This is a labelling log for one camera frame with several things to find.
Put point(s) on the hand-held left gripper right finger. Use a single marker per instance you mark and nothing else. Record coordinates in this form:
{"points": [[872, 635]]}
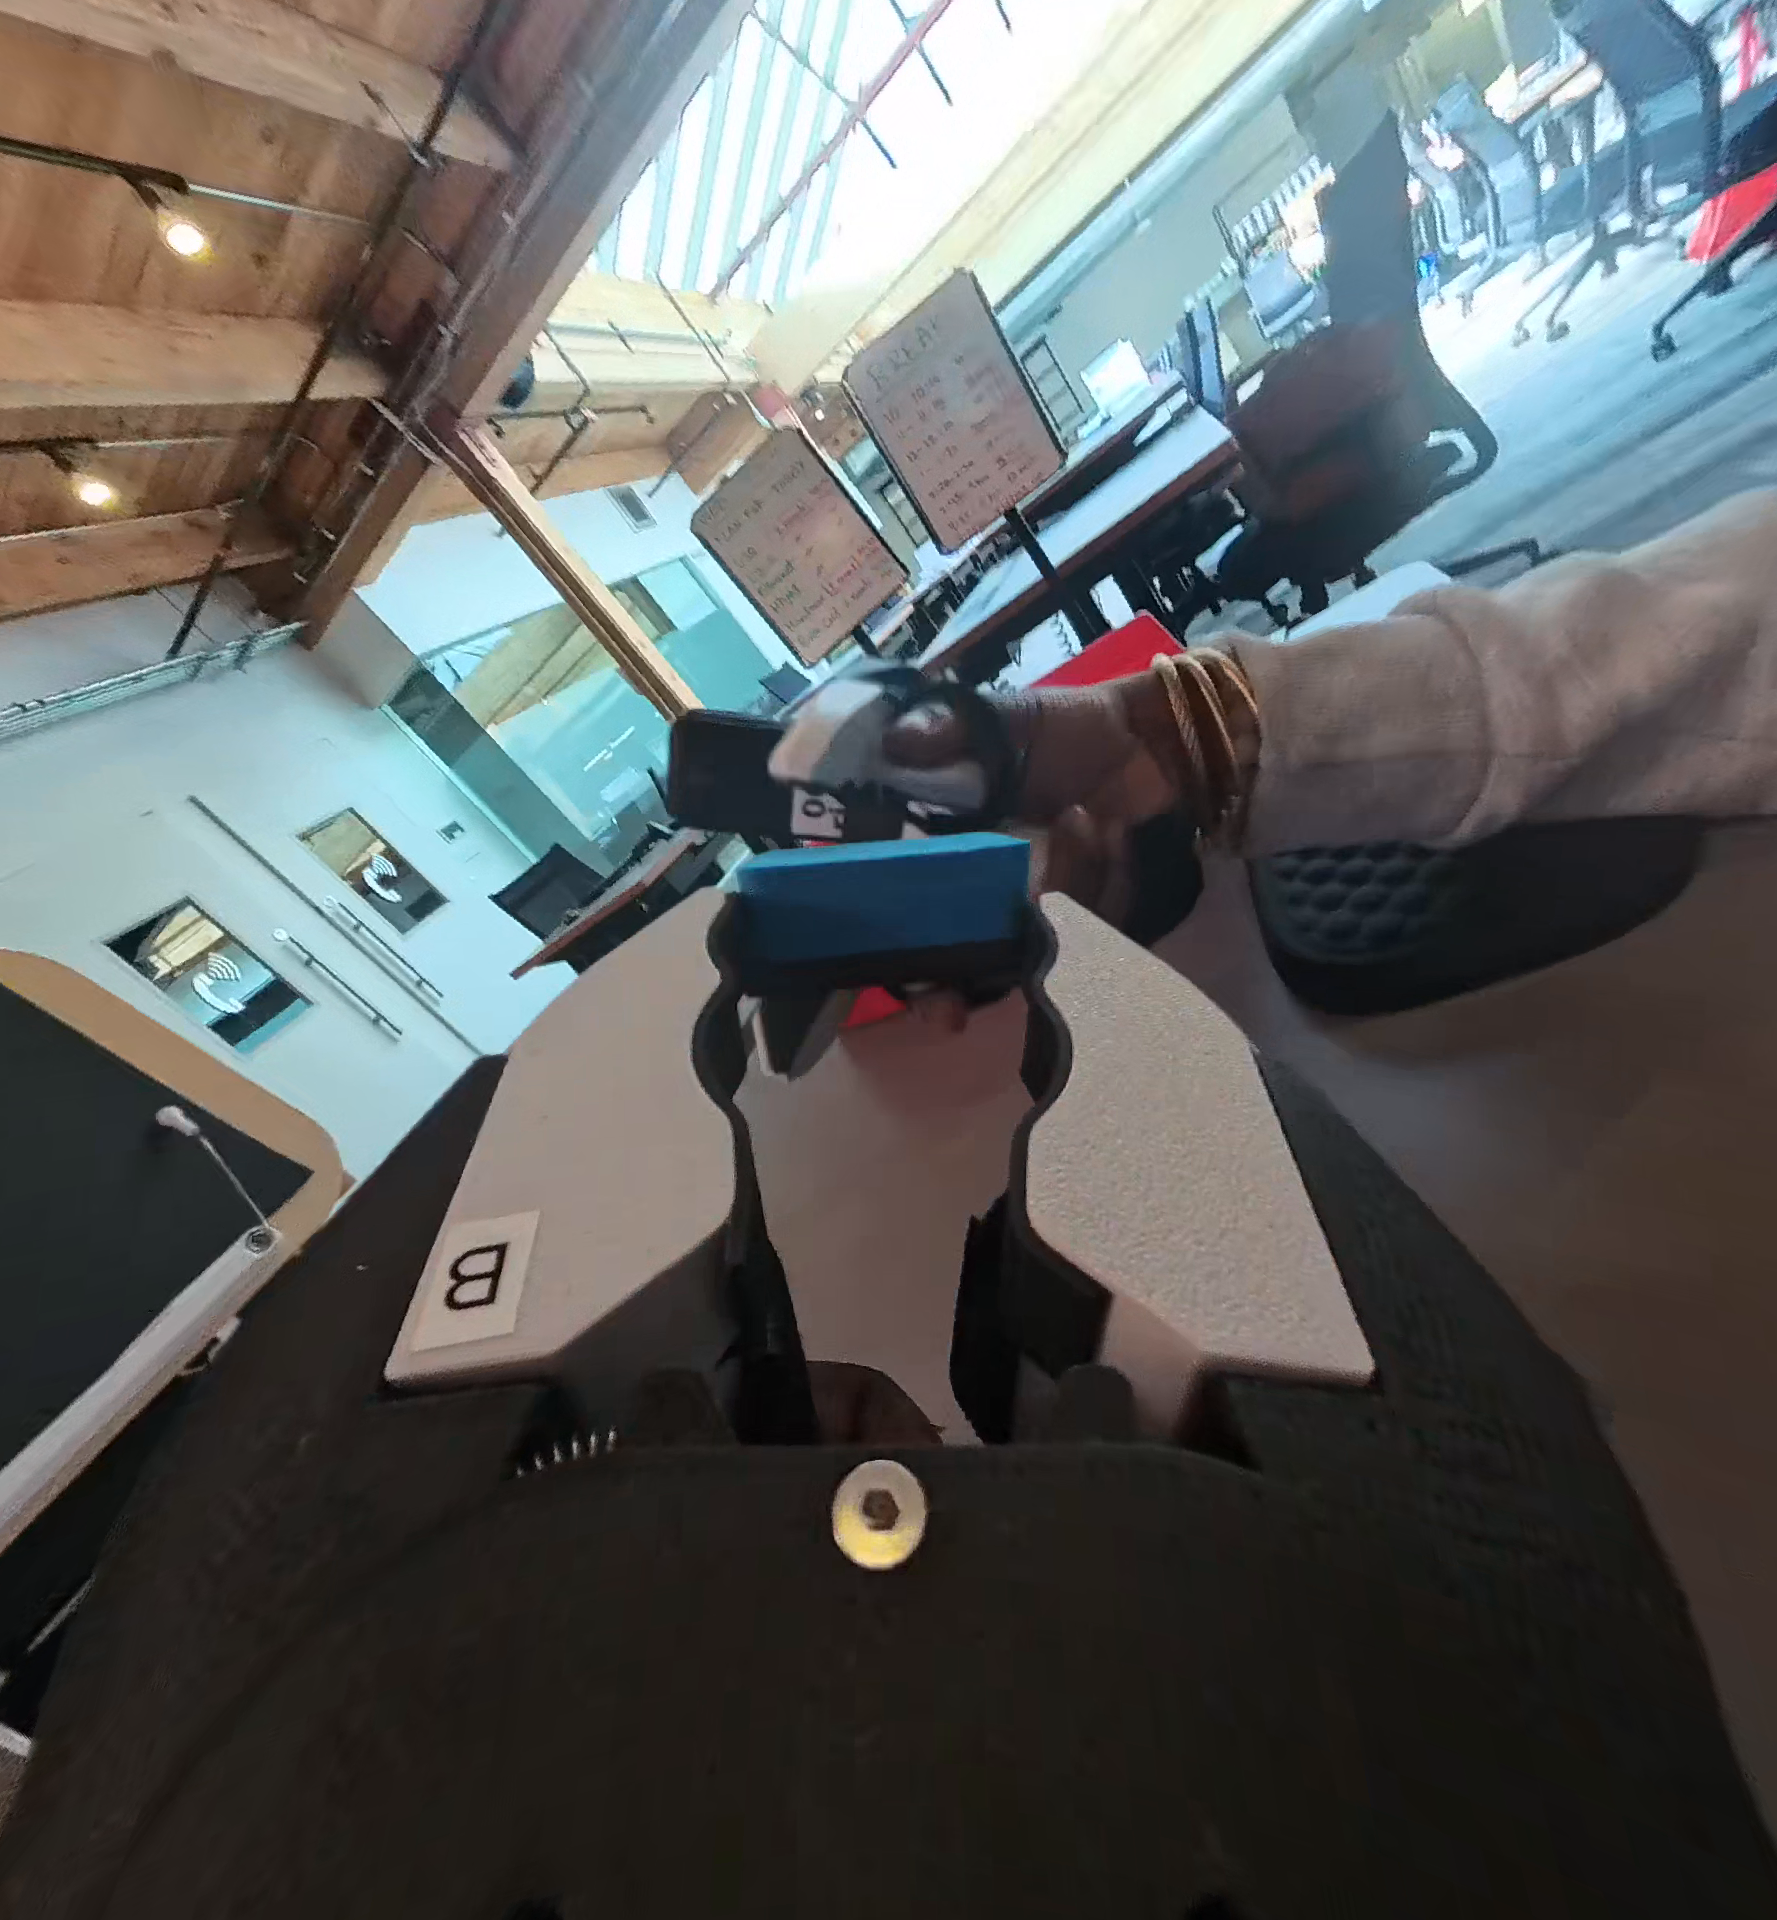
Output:
{"points": [[1203, 1199]]}

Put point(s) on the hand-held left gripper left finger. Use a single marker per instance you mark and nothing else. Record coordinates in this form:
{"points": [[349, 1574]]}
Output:
{"points": [[588, 1186]]}

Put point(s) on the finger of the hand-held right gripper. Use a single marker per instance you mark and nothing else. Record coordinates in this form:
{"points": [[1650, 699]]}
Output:
{"points": [[798, 1028], [845, 736]]}

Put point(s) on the light blue block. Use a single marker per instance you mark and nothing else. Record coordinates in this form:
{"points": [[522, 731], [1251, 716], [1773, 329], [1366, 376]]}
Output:
{"points": [[872, 892]]}

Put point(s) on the red plastic bin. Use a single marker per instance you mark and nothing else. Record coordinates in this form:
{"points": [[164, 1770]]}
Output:
{"points": [[1114, 654]]}

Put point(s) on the person's right forearm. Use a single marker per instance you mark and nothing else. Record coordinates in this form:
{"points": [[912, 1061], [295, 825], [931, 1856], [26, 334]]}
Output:
{"points": [[1548, 704]]}

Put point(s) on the person's right hand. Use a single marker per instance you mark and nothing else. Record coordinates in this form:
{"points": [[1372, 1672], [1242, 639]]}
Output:
{"points": [[1098, 750]]}

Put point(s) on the person's left hand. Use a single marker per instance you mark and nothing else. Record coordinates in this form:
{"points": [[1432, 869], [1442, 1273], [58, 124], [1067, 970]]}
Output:
{"points": [[872, 1402]]}

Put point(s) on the grey board on stand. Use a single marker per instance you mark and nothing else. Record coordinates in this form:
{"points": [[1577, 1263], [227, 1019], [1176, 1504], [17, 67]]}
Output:
{"points": [[956, 412], [806, 546]]}

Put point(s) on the black office chair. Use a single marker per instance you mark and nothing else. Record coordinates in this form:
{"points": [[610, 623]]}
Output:
{"points": [[543, 892], [1697, 120]]}

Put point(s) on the wooden pillar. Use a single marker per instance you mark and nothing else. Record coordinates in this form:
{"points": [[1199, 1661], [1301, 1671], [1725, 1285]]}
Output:
{"points": [[574, 569]]}

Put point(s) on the window with phone logo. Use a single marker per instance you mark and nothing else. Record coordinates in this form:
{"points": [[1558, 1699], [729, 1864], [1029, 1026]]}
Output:
{"points": [[372, 871]]}

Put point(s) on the window with wave logo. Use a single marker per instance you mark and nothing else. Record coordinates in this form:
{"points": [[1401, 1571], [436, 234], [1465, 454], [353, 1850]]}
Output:
{"points": [[205, 975]]}

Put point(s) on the black board with wooden rim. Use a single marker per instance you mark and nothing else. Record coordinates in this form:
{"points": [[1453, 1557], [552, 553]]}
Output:
{"points": [[64, 1199]]}

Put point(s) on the dark office chair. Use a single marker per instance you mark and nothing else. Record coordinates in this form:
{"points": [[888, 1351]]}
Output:
{"points": [[1354, 405]]}

